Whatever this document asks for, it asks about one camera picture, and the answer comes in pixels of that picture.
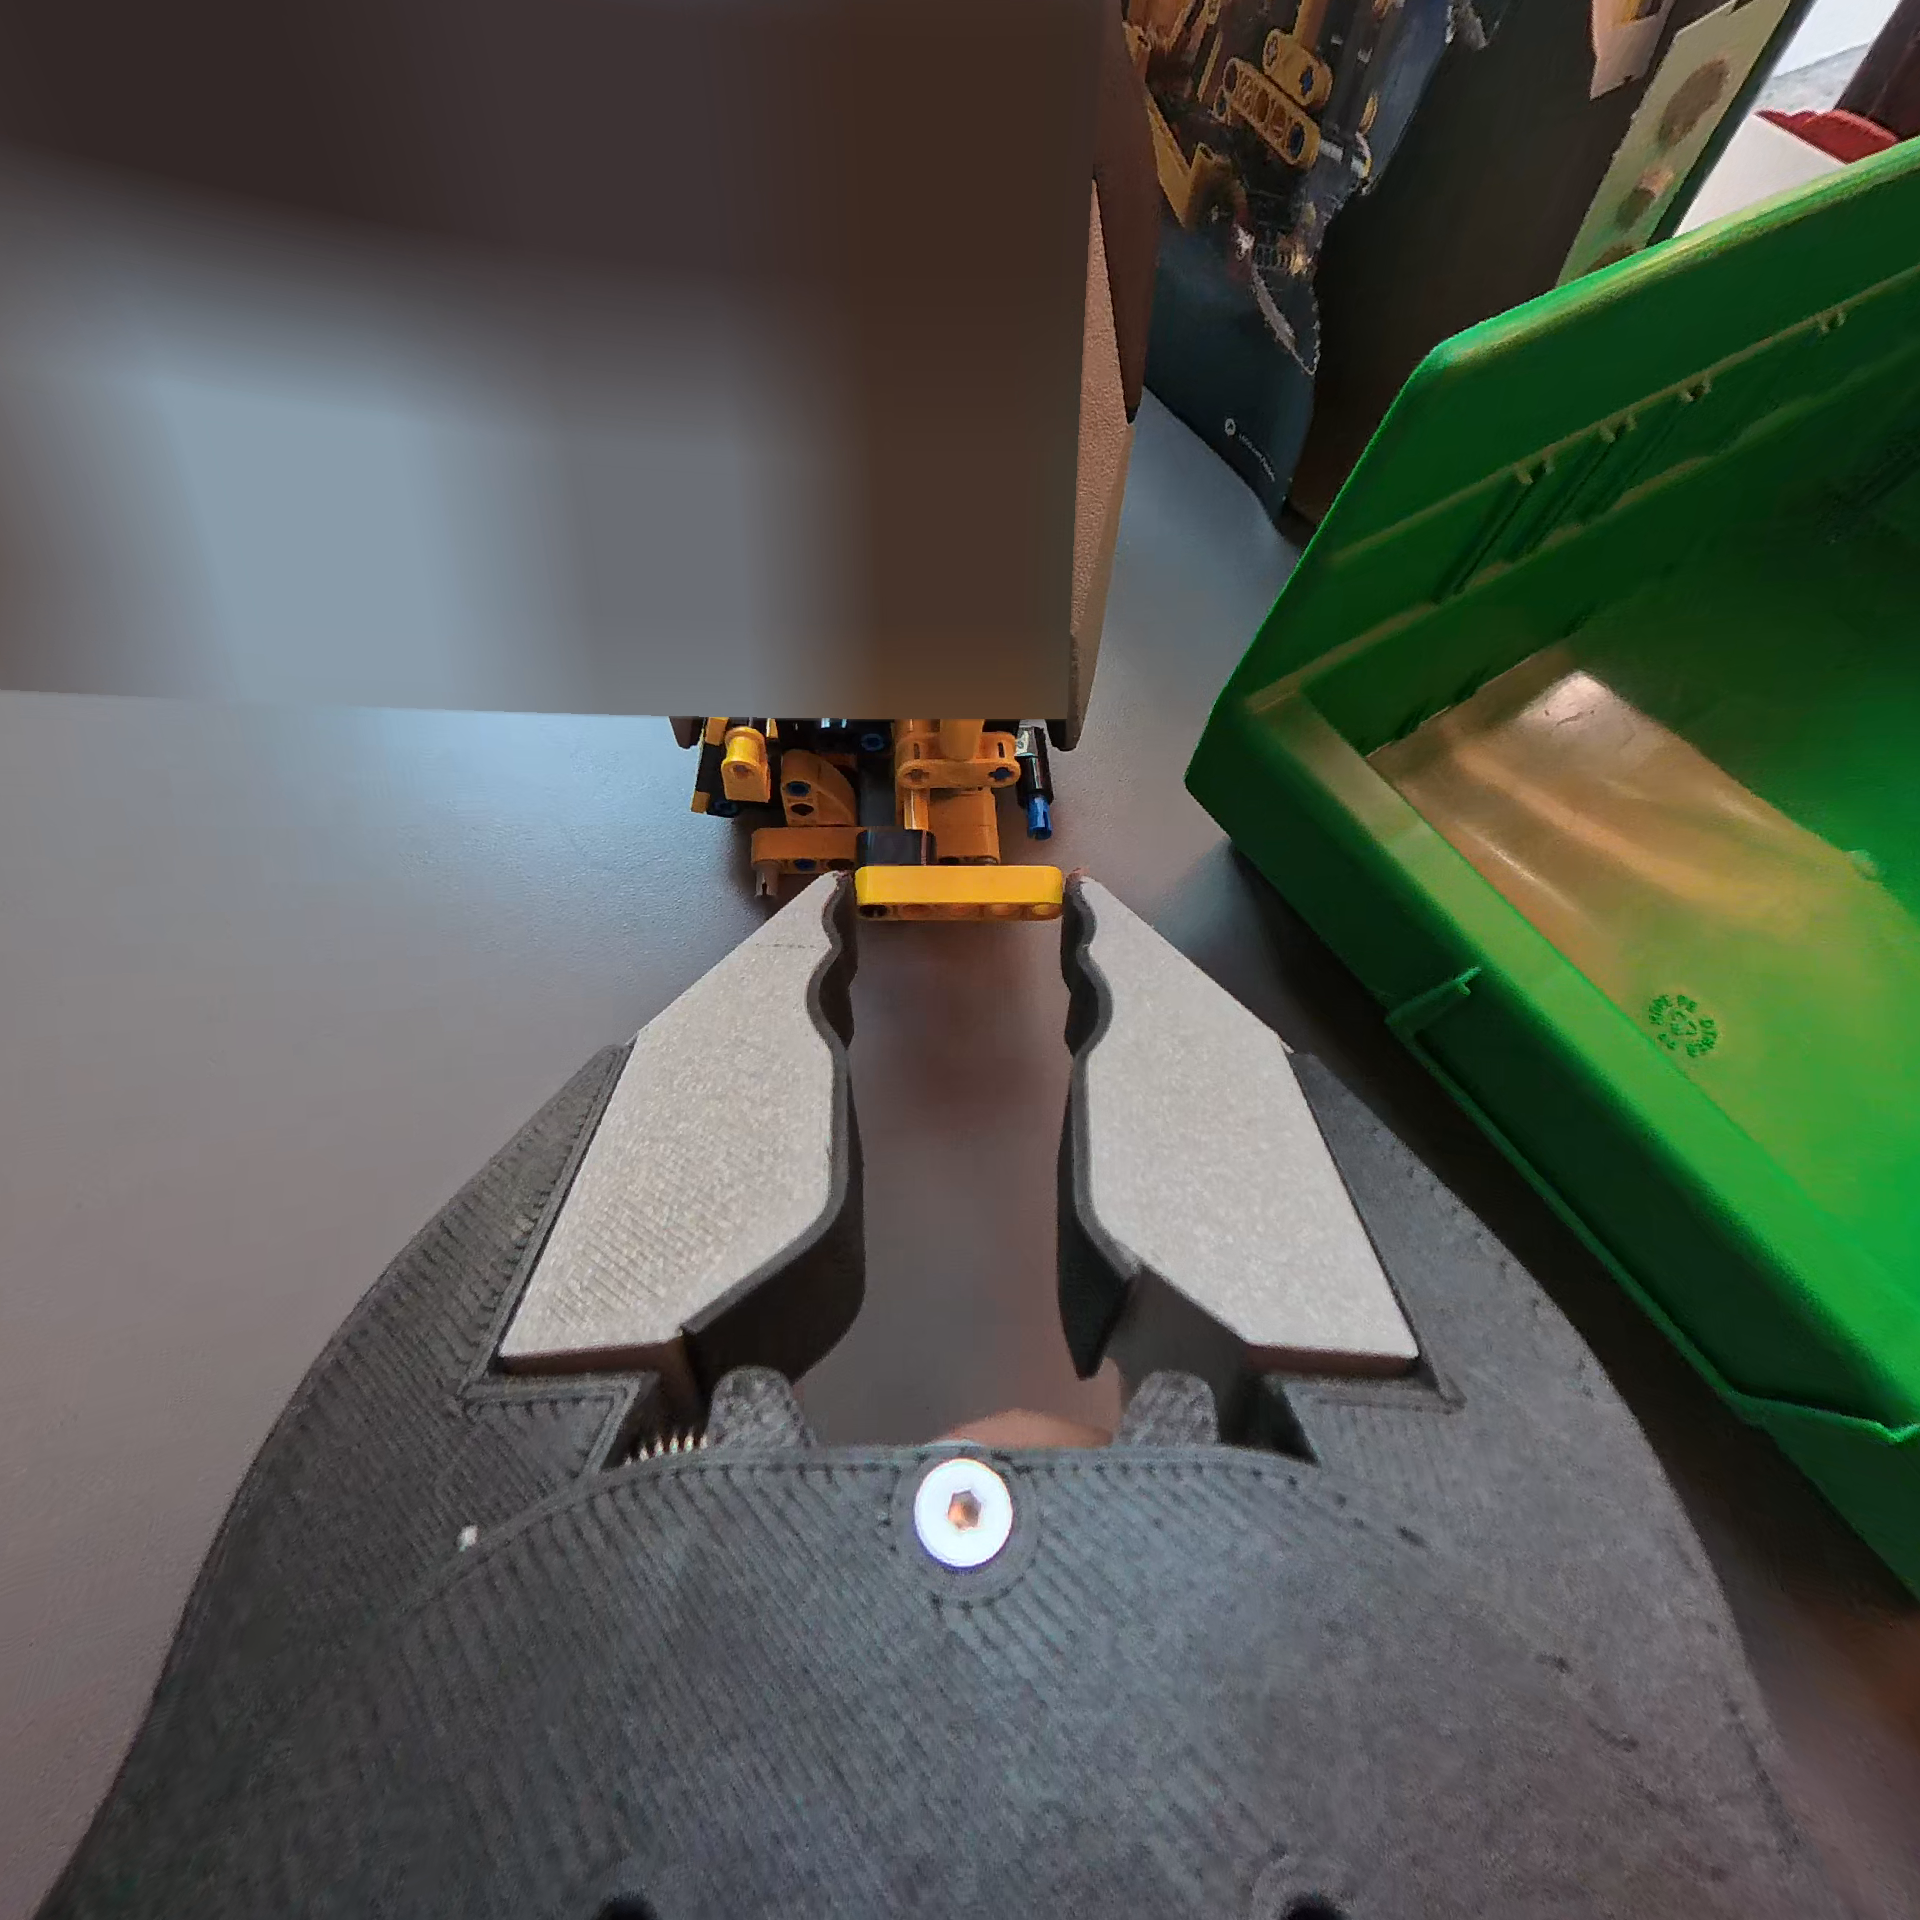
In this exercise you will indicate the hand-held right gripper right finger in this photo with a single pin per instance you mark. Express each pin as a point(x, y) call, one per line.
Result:
point(1229, 1170)

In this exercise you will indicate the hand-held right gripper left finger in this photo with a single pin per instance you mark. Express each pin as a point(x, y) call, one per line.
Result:
point(690, 1155)

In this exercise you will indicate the yellow lego beam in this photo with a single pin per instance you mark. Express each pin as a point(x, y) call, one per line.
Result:
point(960, 893)

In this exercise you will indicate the yellow black lego vehicle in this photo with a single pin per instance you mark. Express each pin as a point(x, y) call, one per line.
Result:
point(937, 781)

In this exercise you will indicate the lego set box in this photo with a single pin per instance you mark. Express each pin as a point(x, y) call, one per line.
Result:
point(1229, 271)

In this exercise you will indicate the green plastic bin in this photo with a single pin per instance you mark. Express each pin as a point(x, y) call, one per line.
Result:
point(1576, 1142)

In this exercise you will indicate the dark brown box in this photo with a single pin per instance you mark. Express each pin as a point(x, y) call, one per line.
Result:
point(1471, 240)

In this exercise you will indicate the pale green card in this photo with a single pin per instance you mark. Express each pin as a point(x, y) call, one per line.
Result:
point(1664, 136)

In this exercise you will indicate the white and red object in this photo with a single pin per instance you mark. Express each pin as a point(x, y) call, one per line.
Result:
point(1799, 158)

